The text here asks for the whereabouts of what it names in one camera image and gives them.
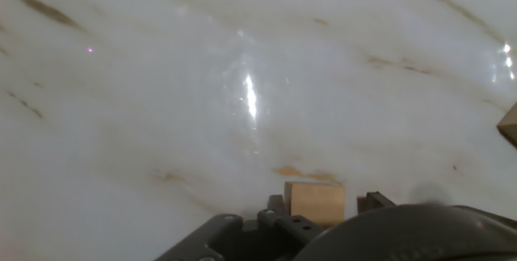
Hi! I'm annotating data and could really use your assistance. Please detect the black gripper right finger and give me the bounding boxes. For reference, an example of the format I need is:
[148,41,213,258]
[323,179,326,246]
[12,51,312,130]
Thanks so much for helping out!
[366,191,397,213]

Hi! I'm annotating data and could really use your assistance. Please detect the marble pattern board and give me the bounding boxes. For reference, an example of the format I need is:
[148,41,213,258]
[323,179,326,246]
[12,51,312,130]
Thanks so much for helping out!
[0,0,517,261]

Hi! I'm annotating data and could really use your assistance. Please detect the small wooden cube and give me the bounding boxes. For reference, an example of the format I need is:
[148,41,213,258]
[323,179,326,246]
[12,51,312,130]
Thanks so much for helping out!
[284,181,347,229]
[496,102,517,149]

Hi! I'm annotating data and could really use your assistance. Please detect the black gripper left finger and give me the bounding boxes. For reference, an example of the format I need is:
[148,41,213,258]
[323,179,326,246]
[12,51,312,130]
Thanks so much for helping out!
[258,195,324,246]

